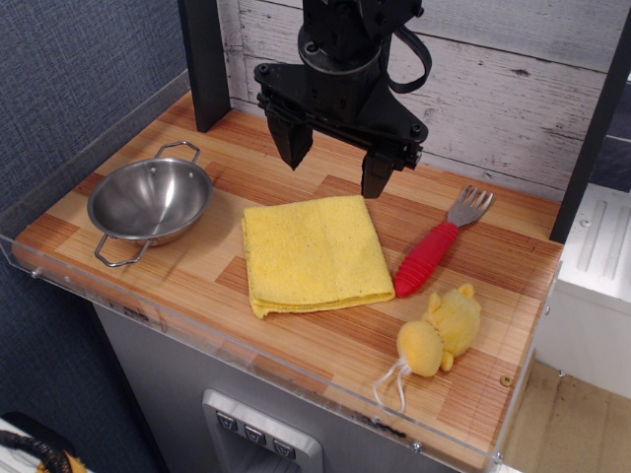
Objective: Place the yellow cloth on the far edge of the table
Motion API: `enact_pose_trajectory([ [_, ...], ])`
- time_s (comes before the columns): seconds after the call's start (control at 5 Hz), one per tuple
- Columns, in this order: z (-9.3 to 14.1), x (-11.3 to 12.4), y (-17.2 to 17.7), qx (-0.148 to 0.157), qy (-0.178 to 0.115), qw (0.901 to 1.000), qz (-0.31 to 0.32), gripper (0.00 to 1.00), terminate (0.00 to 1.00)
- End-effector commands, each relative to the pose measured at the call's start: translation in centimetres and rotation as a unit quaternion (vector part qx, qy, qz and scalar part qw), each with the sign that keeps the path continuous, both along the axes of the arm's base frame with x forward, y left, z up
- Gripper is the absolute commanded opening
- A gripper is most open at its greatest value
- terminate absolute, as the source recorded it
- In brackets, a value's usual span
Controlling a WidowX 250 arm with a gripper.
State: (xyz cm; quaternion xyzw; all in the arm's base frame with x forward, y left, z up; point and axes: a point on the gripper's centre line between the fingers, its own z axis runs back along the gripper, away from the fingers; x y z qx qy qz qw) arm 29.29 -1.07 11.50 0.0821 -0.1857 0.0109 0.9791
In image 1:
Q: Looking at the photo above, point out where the white appliance at right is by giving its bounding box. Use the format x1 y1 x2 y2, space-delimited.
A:
533 184 630 397

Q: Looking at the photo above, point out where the grey cabinet with dispenser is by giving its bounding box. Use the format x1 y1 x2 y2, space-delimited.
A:
92 301 474 473

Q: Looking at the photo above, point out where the yellow cloth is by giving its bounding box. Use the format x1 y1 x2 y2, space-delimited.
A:
242 195 394 319

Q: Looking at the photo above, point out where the dark support post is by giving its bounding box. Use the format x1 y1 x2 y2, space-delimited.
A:
549 14 630 243
177 0 232 133

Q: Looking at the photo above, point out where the red handled metal fork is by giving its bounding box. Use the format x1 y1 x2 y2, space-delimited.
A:
393 184 494 298

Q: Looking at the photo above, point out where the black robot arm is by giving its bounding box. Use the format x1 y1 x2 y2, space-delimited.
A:
254 1 432 198

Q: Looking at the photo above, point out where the dark right support post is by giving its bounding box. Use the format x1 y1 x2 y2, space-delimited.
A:
549 14 630 243

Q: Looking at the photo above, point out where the dark left support post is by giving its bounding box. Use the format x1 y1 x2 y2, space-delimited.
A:
177 0 232 133

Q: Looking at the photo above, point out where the black and yellow object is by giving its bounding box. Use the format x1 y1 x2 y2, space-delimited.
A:
1 412 90 472

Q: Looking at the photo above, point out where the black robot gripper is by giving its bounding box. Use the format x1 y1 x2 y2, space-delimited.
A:
254 56 428 198

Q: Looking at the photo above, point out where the yellow plush toy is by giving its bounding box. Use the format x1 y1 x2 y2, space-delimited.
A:
373 283 483 413

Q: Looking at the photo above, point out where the stainless steel pot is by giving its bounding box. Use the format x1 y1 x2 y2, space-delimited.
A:
87 141 214 268

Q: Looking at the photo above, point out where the clear acrylic table guard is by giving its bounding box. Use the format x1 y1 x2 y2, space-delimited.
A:
0 71 563 469

